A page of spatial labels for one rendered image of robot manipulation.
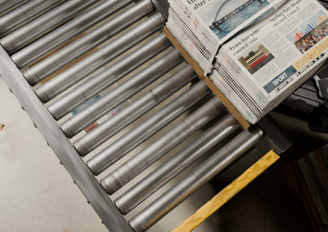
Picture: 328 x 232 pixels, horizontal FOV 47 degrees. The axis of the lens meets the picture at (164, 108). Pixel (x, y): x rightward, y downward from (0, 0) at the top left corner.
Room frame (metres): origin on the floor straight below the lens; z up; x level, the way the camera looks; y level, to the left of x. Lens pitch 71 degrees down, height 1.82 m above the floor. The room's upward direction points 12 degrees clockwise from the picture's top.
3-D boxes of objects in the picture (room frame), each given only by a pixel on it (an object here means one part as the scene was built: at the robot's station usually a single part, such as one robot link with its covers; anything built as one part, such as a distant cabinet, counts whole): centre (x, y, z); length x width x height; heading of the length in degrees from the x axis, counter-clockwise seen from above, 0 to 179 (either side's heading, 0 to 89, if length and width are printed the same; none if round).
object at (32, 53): (0.58, 0.31, 0.77); 0.47 x 0.05 x 0.05; 139
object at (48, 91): (0.49, 0.21, 0.77); 0.47 x 0.05 x 0.05; 139
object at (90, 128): (0.60, 0.34, 0.00); 0.37 x 0.29 x 0.01; 49
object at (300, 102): (0.45, -0.38, 0.82); 0.09 x 0.03 x 0.06; 77
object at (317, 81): (0.53, -0.44, 0.82); 0.09 x 0.03 x 0.06; 22
